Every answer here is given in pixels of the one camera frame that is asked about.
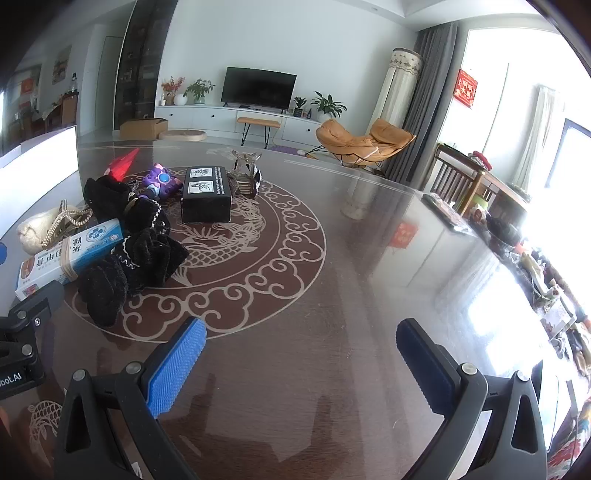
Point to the wooden chair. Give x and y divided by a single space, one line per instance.
455 177

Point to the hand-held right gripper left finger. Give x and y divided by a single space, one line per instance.
178 369

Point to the cluttered side table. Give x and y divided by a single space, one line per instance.
531 240

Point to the white storage box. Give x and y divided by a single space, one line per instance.
37 175

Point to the white television cabinet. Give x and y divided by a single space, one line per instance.
212 117

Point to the red snack packet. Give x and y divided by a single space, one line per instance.
123 166

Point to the large leafy potted plant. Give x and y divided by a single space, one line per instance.
328 107

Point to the covered standing air conditioner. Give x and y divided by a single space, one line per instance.
398 87

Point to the small potted plant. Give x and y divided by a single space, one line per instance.
298 107

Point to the round white vase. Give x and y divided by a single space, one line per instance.
180 99

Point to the purple floor mat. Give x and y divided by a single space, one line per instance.
284 149

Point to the round flat scratcher pad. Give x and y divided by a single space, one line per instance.
183 135

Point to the orange lounge chair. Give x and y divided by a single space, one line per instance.
355 141

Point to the red wall decoration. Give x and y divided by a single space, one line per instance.
466 88

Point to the black television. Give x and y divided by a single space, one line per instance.
258 88

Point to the blue and white medicine box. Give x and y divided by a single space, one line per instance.
87 251

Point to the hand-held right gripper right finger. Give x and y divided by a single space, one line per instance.
422 364

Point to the tan rubber band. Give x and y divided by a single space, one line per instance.
68 261

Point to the black velvet scrunchie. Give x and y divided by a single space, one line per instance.
102 293
152 256
147 217
105 196

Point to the wooden bench with metal legs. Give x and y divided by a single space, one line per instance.
258 121

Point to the cream knitted pouch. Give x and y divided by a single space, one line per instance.
33 233

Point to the dark patterned desktop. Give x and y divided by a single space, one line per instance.
323 300

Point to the white sheer curtain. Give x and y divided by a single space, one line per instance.
535 138

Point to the grey curtain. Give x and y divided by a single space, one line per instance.
429 92

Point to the purple toy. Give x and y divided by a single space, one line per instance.
159 182

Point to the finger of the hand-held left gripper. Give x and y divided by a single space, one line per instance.
2 254
39 297

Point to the black box with white labels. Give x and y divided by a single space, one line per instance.
205 201

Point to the green potted plant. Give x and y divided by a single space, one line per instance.
199 90

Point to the wooden desk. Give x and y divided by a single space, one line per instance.
55 113

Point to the dark display shelf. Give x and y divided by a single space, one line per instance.
138 69

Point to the red flowers in vase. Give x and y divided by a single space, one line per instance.
170 87

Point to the cardboard box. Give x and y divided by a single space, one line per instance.
143 128

